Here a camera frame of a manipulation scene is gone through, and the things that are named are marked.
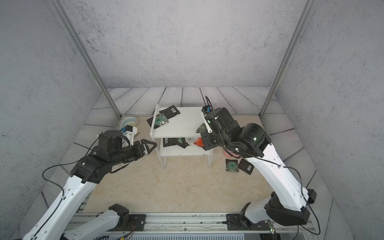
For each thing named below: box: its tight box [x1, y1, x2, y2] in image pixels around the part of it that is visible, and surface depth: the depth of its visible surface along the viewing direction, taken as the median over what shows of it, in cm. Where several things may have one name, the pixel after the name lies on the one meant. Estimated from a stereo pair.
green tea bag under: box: [195, 123, 208, 134], surface depth 63 cm
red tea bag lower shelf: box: [193, 137, 205, 147], surface depth 87 cm
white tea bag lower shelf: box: [185, 137, 196, 146], surface depth 86 cm
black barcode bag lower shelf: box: [163, 137, 178, 147], surface depth 87 cm
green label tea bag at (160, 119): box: [146, 112, 169, 129], surface depth 74 cm
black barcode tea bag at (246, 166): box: [238, 158, 255, 175], surface depth 93 cm
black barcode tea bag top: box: [159, 105, 181, 119], surface depth 79 cm
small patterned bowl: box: [120, 116, 138, 128], surface depth 117 cm
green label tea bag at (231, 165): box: [225, 159, 240, 173], surface depth 94 cm
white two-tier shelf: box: [149, 104, 213, 170], surface depth 79 cm
